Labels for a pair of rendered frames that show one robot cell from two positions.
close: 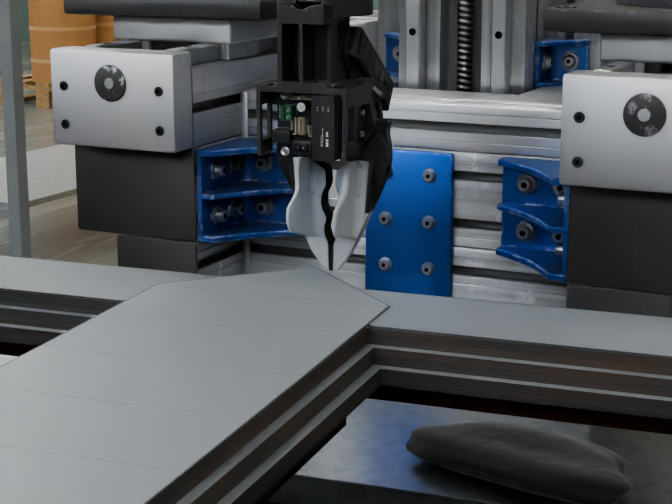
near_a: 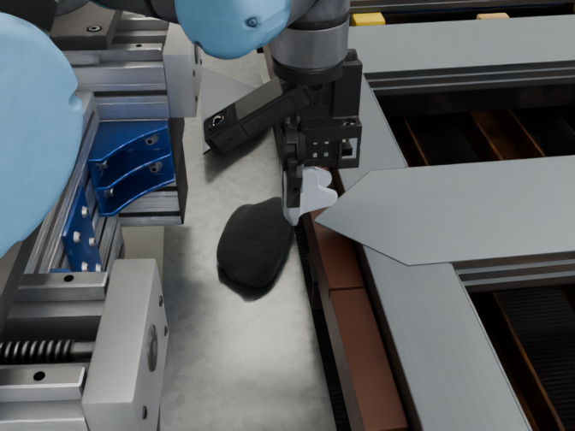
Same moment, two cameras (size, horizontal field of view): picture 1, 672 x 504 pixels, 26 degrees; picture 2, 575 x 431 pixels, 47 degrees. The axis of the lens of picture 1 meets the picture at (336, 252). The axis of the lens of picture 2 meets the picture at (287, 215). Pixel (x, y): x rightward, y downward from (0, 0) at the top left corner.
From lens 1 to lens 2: 151 cm
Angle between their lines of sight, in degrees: 102
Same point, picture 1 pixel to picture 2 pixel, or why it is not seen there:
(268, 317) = (427, 198)
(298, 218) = (322, 198)
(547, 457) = (269, 221)
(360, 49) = not seen: hidden behind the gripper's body
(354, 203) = not seen: hidden behind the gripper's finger
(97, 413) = not seen: outside the picture
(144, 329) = (489, 230)
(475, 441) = (264, 248)
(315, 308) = (397, 190)
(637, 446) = (191, 219)
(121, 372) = (548, 209)
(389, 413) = (189, 325)
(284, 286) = (366, 215)
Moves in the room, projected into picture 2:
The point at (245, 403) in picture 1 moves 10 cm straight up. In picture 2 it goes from (537, 163) to (557, 96)
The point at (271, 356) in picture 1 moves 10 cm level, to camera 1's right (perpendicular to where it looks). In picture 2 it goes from (480, 177) to (431, 139)
